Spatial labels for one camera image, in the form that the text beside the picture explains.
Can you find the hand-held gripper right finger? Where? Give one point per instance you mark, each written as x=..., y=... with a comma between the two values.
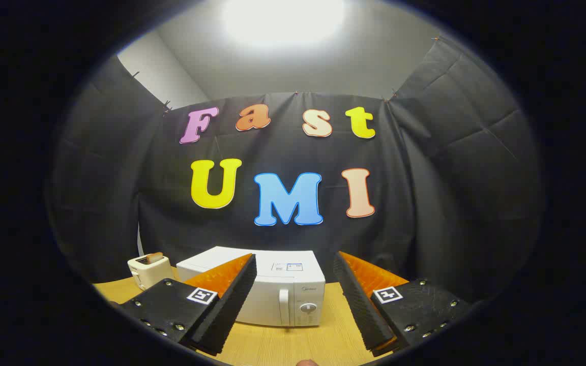
x=359, y=305

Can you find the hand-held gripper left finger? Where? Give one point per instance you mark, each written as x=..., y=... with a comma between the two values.
x=232, y=305

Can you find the white microwave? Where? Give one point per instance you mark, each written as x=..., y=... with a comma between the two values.
x=283, y=284

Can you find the white toaster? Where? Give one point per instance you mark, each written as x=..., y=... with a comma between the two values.
x=148, y=274

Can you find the brown bread slice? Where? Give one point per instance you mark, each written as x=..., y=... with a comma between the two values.
x=154, y=257

